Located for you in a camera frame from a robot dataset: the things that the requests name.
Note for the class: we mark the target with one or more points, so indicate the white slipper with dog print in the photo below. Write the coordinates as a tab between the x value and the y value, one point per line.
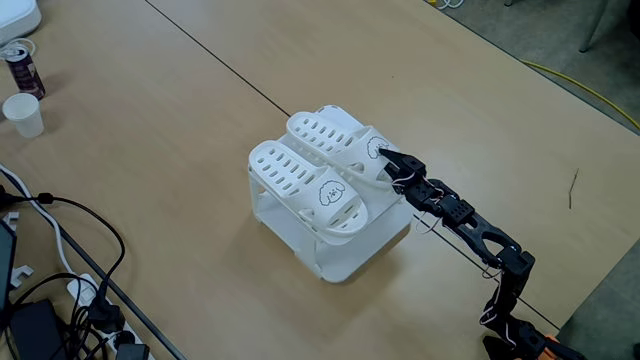
330	135
300	185

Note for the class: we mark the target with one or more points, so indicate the white plastic shoe rack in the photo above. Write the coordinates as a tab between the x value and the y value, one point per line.
350	250

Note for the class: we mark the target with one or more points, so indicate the thin dark stick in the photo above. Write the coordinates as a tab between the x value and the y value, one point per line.
573	190

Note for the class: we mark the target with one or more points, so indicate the grey metal chair leg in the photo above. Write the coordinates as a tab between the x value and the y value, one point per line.
594	27

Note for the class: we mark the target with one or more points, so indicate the black plug adapter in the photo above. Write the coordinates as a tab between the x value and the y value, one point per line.
132	352

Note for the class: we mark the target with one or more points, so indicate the black power plug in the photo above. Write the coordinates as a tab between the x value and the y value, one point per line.
106	316

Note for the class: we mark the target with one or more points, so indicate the white power strip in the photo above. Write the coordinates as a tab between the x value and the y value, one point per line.
82	292

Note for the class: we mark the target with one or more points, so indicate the white paper cup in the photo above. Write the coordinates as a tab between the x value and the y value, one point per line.
24	117

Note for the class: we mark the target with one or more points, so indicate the purple drink can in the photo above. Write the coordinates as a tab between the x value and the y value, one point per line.
27	75

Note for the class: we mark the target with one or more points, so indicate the white printed plastic part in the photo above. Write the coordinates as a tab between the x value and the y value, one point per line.
22	276
10	220

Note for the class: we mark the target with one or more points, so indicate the black power brick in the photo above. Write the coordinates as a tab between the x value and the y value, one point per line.
35	330

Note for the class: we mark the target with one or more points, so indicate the dark grey laptop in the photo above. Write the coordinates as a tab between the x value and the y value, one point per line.
5	265

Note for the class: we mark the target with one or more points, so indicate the white device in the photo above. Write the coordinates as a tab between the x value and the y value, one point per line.
17	17

